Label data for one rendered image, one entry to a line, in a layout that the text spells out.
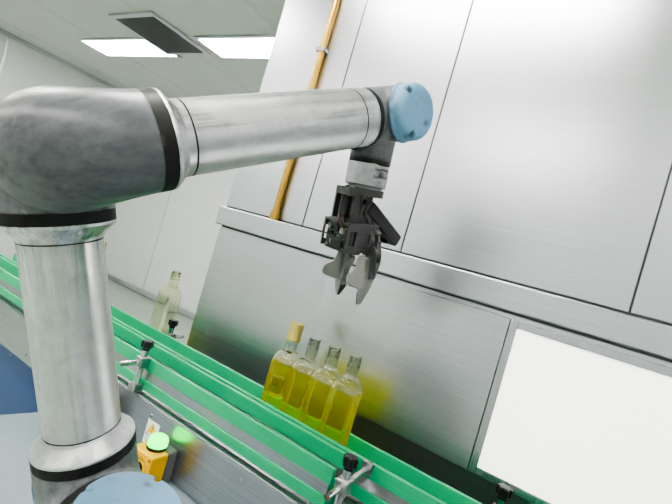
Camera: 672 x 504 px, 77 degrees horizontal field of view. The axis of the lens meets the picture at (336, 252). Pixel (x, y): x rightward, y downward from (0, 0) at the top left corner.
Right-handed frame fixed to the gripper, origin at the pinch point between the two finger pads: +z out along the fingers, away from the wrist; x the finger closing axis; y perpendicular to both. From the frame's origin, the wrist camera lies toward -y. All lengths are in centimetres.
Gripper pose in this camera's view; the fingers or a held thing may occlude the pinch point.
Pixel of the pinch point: (351, 292)
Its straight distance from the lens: 82.0
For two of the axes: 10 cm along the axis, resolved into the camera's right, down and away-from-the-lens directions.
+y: -7.5, -0.3, -6.6
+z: -1.9, 9.7, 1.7
